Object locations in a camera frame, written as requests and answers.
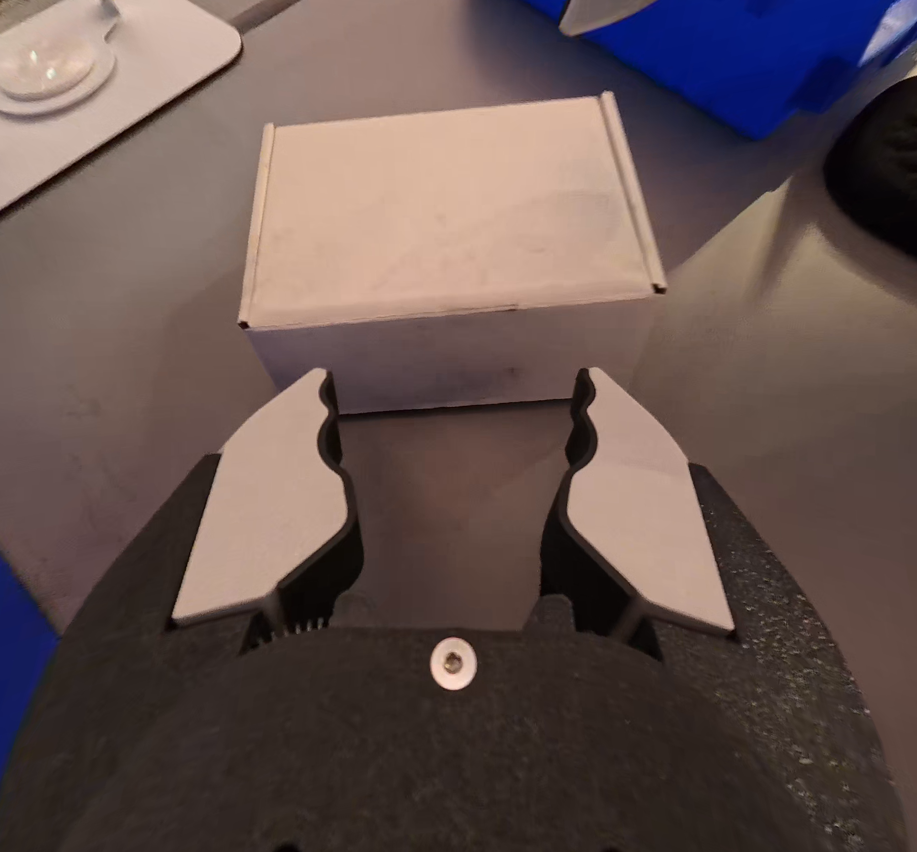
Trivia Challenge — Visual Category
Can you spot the white stand base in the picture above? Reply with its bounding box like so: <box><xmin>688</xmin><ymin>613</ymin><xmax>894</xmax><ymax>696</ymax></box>
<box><xmin>0</xmin><ymin>0</ymin><xmax>243</xmax><ymax>212</ymax></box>

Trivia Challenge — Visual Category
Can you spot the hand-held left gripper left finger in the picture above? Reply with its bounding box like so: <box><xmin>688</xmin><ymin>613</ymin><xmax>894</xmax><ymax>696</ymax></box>
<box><xmin>171</xmin><ymin>367</ymin><xmax>365</xmax><ymax>631</ymax></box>

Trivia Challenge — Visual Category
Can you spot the white cardboard box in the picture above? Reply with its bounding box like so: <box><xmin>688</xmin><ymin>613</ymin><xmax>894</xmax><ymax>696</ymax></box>
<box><xmin>238</xmin><ymin>91</ymin><xmax>669</xmax><ymax>415</ymax></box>

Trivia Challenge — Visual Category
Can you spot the black oval cushion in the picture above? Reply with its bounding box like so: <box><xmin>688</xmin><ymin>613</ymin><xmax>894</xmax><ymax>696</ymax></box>
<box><xmin>823</xmin><ymin>74</ymin><xmax>917</xmax><ymax>258</ymax></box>

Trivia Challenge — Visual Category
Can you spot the blue clothing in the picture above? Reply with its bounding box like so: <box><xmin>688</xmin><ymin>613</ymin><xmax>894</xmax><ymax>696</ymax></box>
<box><xmin>0</xmin><ymin>554</ymin><xmax>63</xmax><ymax>749</ymax></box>

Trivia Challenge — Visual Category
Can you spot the blue plastic bin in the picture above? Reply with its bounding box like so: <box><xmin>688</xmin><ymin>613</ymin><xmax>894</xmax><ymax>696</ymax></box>
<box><xmin>467</xmin><ymin>0</ymin><xmax>917</xmax><ymax>142</ymax></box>

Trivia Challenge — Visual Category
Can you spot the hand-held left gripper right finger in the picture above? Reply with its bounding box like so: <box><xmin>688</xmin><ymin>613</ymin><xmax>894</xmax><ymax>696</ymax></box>
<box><xmin>539</xmin><ymin>367</ymin><xmax>738</xmax><ymax>638</ymax></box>

